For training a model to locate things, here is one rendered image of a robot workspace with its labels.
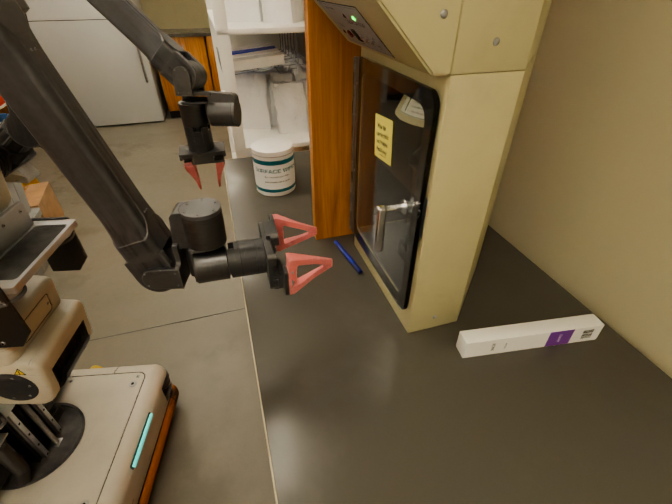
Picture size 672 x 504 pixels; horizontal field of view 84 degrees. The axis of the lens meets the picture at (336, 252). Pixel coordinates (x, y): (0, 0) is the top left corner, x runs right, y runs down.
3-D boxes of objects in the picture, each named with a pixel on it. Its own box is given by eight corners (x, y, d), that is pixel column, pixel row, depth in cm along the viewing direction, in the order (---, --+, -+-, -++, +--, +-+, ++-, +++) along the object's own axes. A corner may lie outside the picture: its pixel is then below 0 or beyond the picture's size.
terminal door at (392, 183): (354, 230, 95) (360, 54, 71) (406, 313, 71) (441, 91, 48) (351, 230, 95) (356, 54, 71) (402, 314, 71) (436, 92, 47)
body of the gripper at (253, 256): (269, 220, 62) (223, 226, 60) (279, 254, 54) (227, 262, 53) (272, 251, 66) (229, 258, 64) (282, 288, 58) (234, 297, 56)
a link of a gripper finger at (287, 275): (324, 228, 60) (265, 236, 58) (337, 253, 55) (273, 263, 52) (323, 261, 64) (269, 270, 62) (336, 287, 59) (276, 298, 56)
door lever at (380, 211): (403, 250, 66) (397, 242, 68) (409, 203, 60) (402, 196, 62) (374, 255, 65) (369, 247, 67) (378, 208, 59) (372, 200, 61)
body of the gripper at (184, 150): (226, 158, 87) (220, 126, 82) (180, 163, 84) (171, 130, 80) (224, 148, 92) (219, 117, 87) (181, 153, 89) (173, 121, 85)
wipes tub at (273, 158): (291, 177, 132) (288, 135, 123) (299, 193, 122) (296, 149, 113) (254, 182, 129) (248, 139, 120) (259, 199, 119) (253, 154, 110)
